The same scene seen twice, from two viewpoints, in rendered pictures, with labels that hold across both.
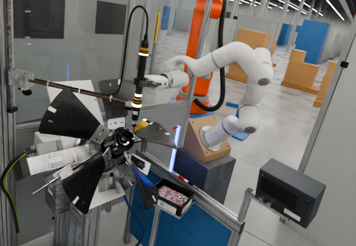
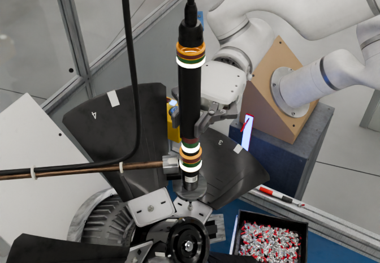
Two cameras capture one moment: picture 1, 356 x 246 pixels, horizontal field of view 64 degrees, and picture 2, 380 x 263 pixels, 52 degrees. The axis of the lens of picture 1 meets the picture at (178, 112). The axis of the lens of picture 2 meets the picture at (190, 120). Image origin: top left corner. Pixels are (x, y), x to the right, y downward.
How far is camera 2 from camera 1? 91 cm
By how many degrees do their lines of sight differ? 28
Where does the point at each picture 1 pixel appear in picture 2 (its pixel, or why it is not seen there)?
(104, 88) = (84, 128)
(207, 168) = (304, 157)
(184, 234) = not seen: hidden behind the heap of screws
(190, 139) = (256, 108)
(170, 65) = (232, 22)
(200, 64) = (329, 16)
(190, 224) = not seen: hidden behind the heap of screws
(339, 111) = not seen: outside the picture
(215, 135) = (307, 95)
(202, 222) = (318, 246)
